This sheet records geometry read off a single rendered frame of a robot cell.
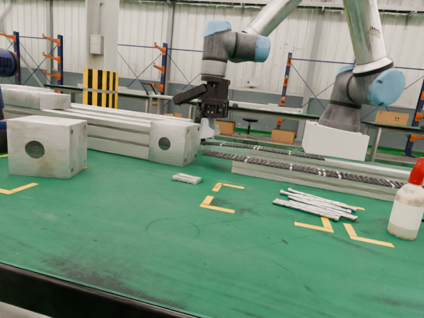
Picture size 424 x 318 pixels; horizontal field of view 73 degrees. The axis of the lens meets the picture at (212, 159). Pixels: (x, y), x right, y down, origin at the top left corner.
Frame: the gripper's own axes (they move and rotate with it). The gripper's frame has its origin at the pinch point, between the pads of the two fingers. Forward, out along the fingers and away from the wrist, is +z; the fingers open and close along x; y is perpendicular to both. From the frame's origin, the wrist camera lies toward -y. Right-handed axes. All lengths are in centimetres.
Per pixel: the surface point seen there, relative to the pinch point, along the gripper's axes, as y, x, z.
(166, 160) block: 0.0, -23.9, 1.3
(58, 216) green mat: 1, -57, 2
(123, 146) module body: -11.5, -23.9, -0.3
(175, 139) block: 1.8, -23.9, -4.1
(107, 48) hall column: -213, 243, -58
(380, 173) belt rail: 51, -2, 0
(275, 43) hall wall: -58, 744, -168
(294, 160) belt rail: 29.2, -1.3, 0.6
